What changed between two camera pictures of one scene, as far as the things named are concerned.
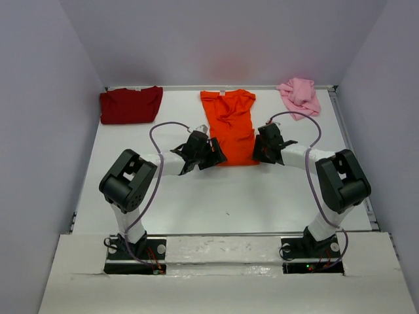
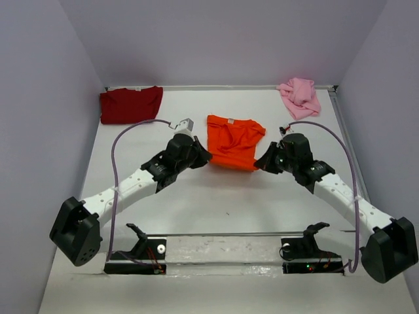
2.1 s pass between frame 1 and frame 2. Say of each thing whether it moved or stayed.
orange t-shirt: moved
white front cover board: stayed
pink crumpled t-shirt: stayed
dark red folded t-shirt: stayed
